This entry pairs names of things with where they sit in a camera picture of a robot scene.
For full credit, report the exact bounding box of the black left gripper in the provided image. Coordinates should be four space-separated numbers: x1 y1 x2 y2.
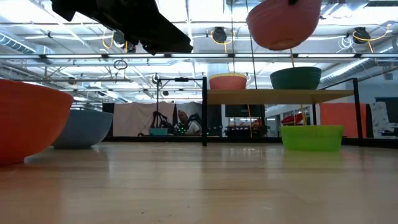
51 0 193 55

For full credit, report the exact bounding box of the large pink bowl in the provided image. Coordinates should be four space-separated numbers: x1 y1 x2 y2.
246 0 323 51

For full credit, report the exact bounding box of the large teal bowl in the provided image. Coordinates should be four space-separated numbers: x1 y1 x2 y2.
269 66 323 90

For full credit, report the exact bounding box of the small orange-pink bowl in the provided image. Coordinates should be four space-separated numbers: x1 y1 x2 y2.
209 76 248 90

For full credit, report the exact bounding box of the large blue bowl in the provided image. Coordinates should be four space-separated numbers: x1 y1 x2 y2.
51 108 114 150

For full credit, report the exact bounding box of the small lime green bowl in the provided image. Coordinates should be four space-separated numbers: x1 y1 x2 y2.
279 124 345 152

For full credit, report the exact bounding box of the large red-orange bowl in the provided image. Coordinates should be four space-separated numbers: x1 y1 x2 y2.
0 78 75 166

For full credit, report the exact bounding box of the wooden shelf with black legs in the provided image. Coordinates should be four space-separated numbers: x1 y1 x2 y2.
201 77 364 147

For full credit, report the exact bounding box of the long ceiling light strip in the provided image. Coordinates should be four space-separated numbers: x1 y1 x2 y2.
0 53 398 60

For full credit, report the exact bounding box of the pale pink curtain sheet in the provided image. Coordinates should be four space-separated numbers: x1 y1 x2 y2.
113 101 175 137

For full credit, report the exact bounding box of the grey white curtain sheet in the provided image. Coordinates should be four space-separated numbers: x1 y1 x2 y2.
175 101 203 115

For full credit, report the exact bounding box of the black upright panel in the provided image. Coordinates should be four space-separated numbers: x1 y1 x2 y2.
102 102 115 138

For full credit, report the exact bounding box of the person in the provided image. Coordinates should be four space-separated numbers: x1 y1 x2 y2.
173 110 203 137

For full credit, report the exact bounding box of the red object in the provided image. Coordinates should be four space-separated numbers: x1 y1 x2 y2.
280 112 304 126

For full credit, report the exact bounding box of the black monitor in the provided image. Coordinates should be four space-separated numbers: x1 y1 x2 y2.
224 104 266 118

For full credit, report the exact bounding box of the orange panel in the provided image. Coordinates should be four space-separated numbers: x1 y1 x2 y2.
319 103 368 139

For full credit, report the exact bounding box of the black ceiling cable reel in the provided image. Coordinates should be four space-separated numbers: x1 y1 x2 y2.
213 26 228 44
353 26 371 44
112 30 128 47

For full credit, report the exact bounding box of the black background frame stand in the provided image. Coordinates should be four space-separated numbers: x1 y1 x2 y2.
155 76 205 138

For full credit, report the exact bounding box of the silver ceiling duct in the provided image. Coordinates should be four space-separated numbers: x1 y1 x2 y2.
0 30 37 54
320 35 398 86

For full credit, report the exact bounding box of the black aluminium table frame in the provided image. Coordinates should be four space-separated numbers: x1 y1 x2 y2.
102 136 398 149

